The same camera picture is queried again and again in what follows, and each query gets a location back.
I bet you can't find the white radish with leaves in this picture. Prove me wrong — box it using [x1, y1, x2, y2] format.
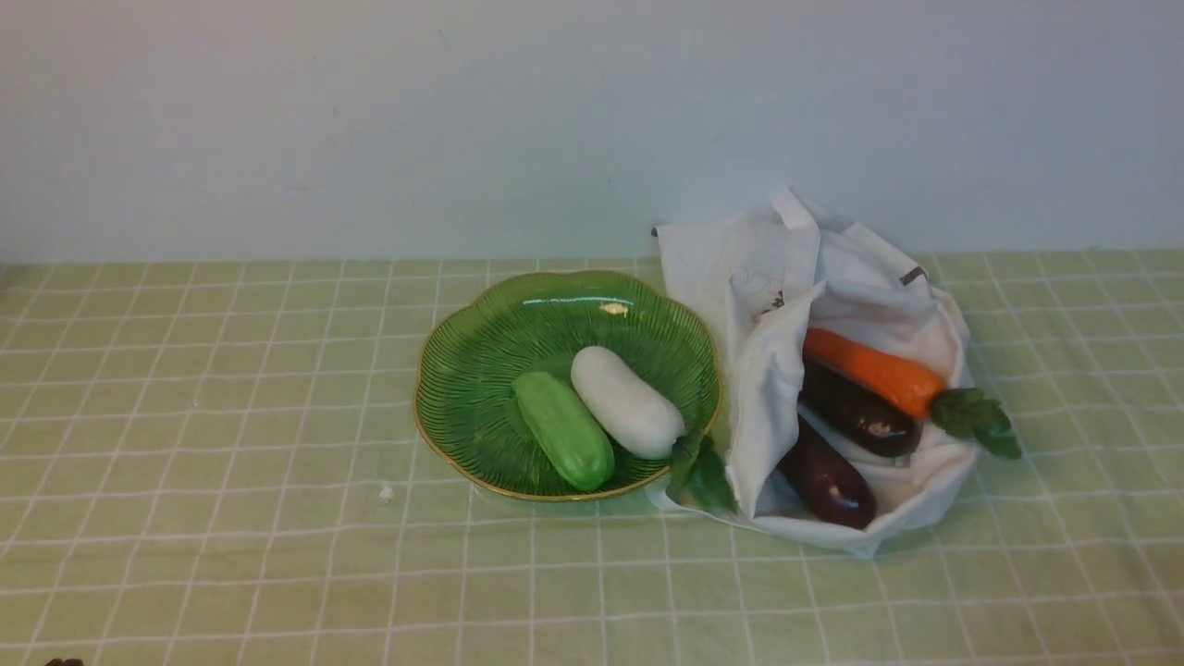
[571, 346, 736, 514]

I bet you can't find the dark purple eggplant upper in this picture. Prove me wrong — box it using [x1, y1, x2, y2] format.
[799, 357, 922, 459]

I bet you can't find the dark purple eggplant lower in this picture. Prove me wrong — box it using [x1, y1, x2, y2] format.
[777, 414, 877, 530]

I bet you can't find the white cloth bag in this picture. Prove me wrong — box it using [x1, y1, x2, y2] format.
[657, 186, 978, 558]

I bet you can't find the green ribbed glass plate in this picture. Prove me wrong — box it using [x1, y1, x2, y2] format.
[413, 270, 723, 502]

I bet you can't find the green cucumber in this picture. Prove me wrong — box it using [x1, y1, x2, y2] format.
[511, 371, 616, 492]

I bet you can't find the dark purple eggplant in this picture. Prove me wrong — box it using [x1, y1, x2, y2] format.
[799, 357, 922, 459]
[777, 414, 877, 530]

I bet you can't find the orange carrot with leaves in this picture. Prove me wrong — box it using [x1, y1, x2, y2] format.
[803, 328, 1022, 460]

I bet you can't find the green checkered tablecloth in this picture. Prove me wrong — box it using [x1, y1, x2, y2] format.
[1, 250, 1183, 665]

